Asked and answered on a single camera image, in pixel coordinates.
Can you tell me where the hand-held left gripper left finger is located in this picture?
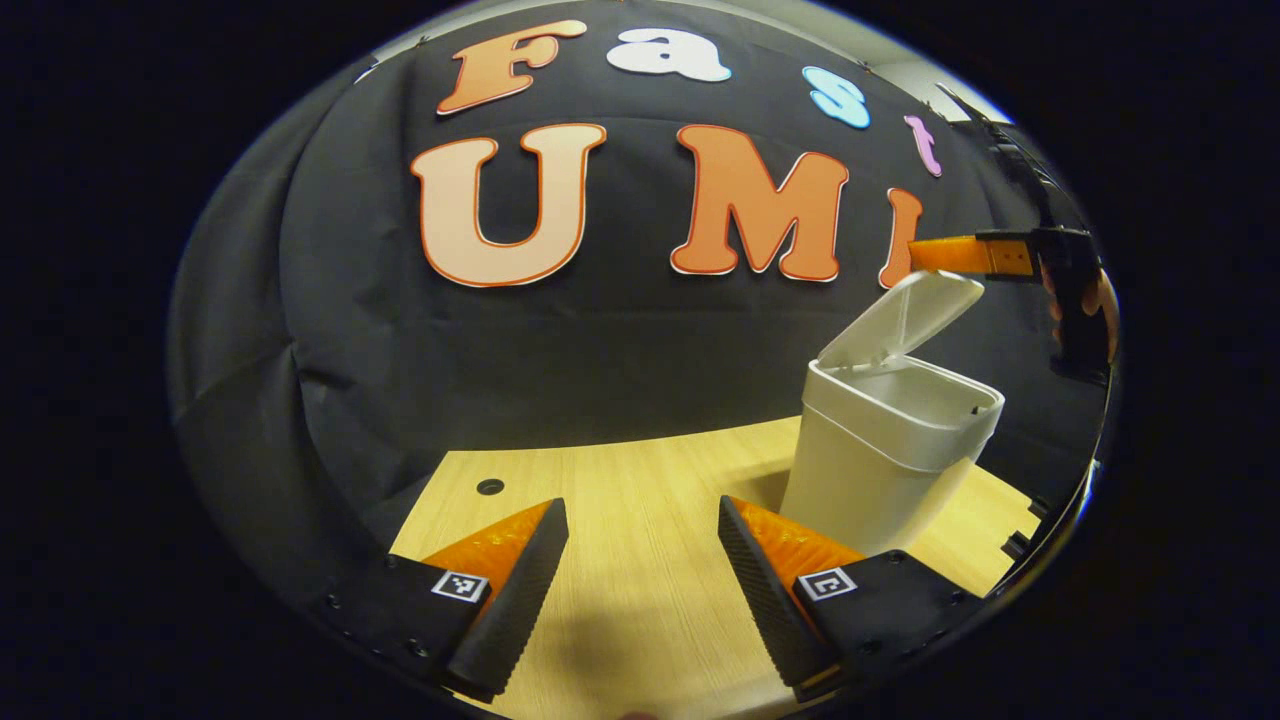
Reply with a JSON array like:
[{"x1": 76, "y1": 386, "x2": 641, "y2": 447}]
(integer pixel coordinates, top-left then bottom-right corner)
[{"x1": 320, "y1": 497, "x2": 570, "y2": 704}]

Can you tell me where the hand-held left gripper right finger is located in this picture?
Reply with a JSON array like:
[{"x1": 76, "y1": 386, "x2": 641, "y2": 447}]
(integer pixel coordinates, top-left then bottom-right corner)
[{"x1": 717, "y1": 494, "x2": 996, "y2": 704}]

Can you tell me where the white desktop garbage bin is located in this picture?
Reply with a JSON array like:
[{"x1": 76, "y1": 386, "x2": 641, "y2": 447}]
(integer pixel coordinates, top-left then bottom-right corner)
[{"x1": 780, "y1": 270, "x2": 1006, "y2": 556}]

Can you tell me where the wooden desktop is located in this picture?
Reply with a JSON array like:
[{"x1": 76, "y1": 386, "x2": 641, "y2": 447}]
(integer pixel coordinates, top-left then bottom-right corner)
[{"x1": 390, "y1": 415, "x2": 1046, "y2": 720}]

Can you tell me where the black backdrop cloth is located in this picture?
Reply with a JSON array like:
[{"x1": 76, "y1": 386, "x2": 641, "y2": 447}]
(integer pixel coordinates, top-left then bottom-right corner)
[{"x1": 165, "y1": 10, "x2": 1111, "y2": 601}]

